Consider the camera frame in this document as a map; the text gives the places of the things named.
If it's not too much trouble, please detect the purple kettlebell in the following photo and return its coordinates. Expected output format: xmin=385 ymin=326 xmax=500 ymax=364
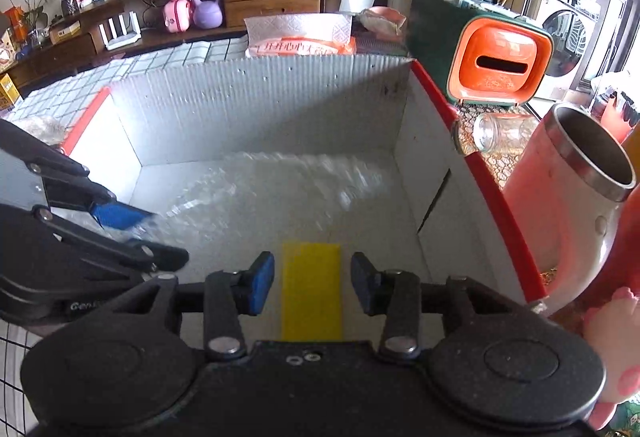
xmin=192 ymin=0 xmax=224 ymax=30

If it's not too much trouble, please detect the white steel tumbler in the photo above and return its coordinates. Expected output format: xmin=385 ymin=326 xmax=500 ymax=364
xmin=503 ymin=103 xmax=637 ymax=315

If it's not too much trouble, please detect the yellow sponge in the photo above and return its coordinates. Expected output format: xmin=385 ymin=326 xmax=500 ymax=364
xmin=281 ymin=242 xmax=344 ymax=343

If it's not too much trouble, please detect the red white storage box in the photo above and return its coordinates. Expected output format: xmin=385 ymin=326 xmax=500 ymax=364
xmin=60 ymin=54 xmax=549 ymax=348

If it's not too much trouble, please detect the pink tissue pack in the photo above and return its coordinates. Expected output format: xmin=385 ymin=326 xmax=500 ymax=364
xmin=244 ymin=13 xmax=357 ymax=58

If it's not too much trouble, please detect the pink plush toy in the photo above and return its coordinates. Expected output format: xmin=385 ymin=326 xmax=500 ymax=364
xmin=582 ymin=287 xmax=639 ymax=429

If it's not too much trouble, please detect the yellow cardboard box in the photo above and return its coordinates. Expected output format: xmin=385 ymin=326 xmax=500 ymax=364
xmin=0 ymin=73 xmax=20 ymax=111

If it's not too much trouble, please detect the white wifi router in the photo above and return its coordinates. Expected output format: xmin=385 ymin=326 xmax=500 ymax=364
xmin=99 ymin=11 xmax=142 ymax=51

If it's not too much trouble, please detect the pink small bag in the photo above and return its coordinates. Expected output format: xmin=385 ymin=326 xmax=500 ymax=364
xmin=163 ymin=0 xmax=192 ymax=34

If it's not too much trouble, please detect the white checkered tablecloth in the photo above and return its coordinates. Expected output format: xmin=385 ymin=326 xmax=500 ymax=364
xmin=0 ymin=35 xmax=248 ymax=436

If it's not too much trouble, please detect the white washing machine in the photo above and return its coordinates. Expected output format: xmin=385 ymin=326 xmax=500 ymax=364
xmin=527 ymin=0 xmax=600 ymax=100

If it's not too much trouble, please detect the wooden tv cabinet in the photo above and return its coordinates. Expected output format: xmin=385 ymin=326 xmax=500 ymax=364
xmin=1 ymin=0 xmax=324 ymax=97

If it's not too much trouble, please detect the green orange desk organizer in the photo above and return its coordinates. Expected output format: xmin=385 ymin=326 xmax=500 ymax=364
xmin=406 ymin=0 xmax=553 ymax=106

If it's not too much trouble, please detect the clear glass jar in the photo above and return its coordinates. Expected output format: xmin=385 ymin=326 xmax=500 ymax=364
xmin=472 ymin=113 xmax=538 ymax=155

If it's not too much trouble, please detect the clear bubble wrap sheet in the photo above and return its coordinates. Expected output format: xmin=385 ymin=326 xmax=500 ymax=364
xmin=108 ymin=153 xmax=392 ymax=267

